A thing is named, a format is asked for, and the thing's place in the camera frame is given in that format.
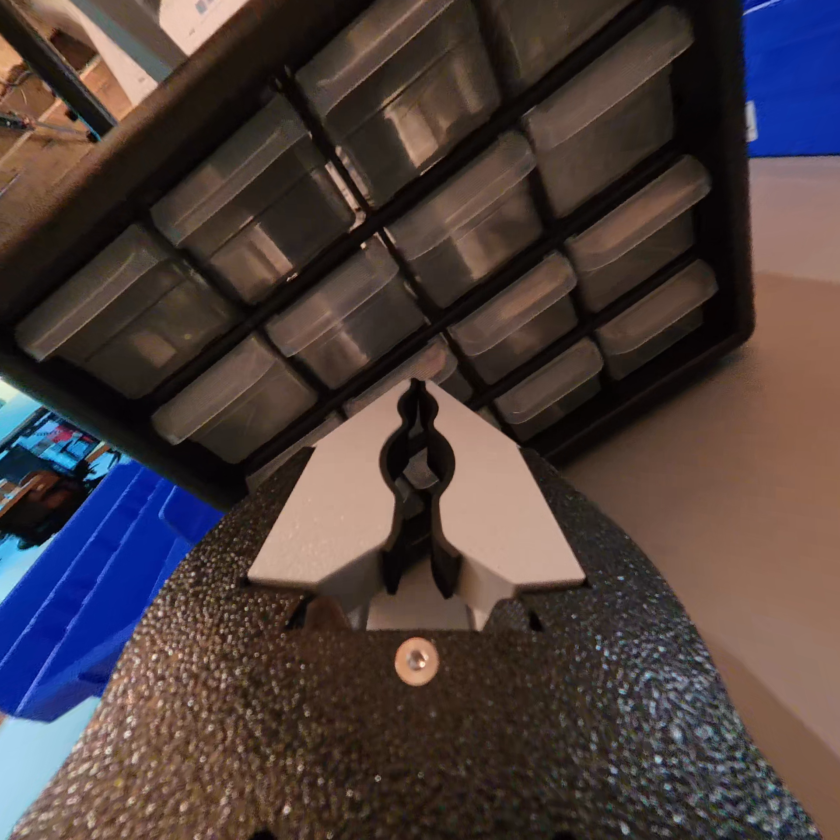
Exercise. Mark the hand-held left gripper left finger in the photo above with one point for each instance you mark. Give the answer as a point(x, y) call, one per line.
point(328, 518)

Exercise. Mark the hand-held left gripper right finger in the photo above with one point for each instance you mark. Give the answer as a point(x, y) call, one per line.
point(505, 518)

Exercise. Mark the rows of clear plastic drawers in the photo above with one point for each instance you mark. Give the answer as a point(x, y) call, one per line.
point(262, 197)

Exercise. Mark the black drawer cabinet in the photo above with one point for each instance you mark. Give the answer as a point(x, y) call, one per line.
point(65, 223)

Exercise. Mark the blue plastic bin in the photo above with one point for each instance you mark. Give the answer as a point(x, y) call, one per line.
point(98, 590)
point(794, 72)

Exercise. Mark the white box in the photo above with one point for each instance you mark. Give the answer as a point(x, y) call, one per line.
point(197, 23)

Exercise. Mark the black metal frame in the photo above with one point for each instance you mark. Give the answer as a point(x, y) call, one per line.
point(59, 59)

